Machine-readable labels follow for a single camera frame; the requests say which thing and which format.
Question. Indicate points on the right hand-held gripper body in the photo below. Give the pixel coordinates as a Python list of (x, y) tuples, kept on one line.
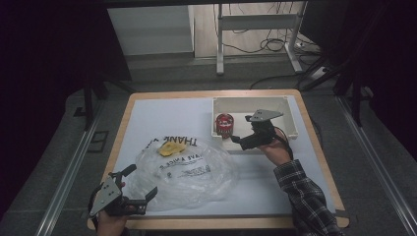
[(260, 137)]

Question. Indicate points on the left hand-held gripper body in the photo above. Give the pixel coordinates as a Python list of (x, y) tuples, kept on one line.
[(108, 196)]

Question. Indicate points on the white plastic box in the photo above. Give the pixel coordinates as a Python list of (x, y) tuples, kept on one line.
[(249, 105)]

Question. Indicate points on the red lidded candy jar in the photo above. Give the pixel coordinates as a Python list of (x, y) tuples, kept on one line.
[(224, 124)]

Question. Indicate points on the clear plastic bag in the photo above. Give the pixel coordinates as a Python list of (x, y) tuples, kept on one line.
[(196, 190)]

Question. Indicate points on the person's right hand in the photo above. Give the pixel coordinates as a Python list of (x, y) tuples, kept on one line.
[(278, 152)]

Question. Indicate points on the person's left hand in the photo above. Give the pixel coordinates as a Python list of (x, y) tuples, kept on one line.
[(109, 226)]

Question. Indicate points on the yellow lumpy item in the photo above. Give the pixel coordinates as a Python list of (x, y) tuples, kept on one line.
[(171, 149)]

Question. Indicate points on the white table mat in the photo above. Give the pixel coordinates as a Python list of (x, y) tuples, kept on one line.
[(170, 118)]

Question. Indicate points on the black metal stand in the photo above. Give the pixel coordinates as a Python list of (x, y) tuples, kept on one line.
[(88, 105), (355, 98)]

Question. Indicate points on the white power strip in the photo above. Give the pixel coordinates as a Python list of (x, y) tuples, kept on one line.
[(318, 72)]

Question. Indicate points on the white cabinet panel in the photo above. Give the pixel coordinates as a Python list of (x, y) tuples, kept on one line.
[(147, 29)]

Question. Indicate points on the aluminium floor rail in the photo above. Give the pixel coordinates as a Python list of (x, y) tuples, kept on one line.
[(65, 177), (377, 164)]

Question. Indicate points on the white metal desk frame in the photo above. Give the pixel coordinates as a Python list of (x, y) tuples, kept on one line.
[(255, 22)]

